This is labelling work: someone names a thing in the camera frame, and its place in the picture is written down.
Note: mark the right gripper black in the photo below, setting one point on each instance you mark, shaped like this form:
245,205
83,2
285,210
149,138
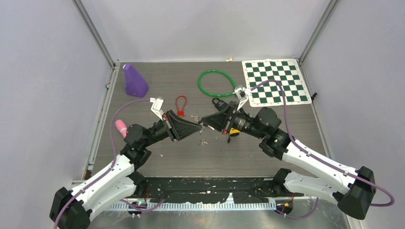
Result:
220,120

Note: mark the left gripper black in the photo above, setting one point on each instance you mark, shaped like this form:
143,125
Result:
177,128

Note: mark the yellow Opel padlock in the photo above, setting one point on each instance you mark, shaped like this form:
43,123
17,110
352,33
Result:
233,133

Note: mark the black Kaijing padlock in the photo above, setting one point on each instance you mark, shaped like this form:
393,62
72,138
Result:
219,104

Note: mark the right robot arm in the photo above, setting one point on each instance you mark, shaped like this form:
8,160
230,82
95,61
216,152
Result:
276,143

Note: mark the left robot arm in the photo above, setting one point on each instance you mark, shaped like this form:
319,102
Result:
78,207

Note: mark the small silver keys on table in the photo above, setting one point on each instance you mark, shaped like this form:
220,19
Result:
202,142

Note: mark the pink marker pen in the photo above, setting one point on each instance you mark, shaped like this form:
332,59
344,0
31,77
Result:
121,127

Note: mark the purple plastic cone block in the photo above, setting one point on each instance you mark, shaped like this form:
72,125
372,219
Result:
135,85

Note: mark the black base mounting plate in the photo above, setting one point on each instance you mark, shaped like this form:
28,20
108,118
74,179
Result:
210,190

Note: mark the red cable padlock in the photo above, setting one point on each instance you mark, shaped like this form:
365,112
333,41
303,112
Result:
180,109

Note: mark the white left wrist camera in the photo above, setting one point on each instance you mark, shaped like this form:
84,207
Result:
157,104

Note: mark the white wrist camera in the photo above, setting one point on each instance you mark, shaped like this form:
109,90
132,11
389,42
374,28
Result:
157,104
242,94

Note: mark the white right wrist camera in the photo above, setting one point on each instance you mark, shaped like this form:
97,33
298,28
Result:
242,94

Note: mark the green cable lock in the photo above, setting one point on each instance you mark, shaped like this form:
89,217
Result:
216,83

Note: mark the aluminium frame rail front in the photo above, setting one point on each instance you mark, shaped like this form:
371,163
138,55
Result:
300,185

